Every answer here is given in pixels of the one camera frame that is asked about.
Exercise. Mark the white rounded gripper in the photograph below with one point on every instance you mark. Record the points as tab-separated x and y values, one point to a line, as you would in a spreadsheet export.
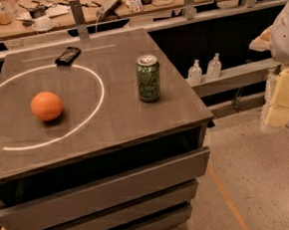
285	39

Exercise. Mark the green soda can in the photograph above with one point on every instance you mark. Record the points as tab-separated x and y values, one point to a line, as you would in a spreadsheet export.
148	71

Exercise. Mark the grey metal shelf beam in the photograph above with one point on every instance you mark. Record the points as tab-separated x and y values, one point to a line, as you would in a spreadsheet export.
235	77

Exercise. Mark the clear sanitizer bottle right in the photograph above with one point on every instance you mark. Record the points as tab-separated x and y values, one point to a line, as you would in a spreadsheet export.
214	66

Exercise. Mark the clear sanitizer bottle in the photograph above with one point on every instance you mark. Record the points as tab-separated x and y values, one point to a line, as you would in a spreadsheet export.
195	73
214	66

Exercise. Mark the clear sanitizer bottle left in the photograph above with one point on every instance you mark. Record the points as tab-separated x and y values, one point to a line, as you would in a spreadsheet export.
195	73

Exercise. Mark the white power strip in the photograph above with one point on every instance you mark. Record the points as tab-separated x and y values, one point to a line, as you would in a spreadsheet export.
106	8

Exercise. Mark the grey drawer cabinet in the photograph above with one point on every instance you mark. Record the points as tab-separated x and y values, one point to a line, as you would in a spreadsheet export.
109	161

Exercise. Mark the black snack bar wrapper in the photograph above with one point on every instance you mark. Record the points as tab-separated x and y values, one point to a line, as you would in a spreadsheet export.
69	55

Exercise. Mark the orange fruit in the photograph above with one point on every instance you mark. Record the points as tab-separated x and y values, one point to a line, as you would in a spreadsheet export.
46	106

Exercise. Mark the white bowl on desk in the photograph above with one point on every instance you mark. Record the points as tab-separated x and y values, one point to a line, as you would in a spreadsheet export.
43	24

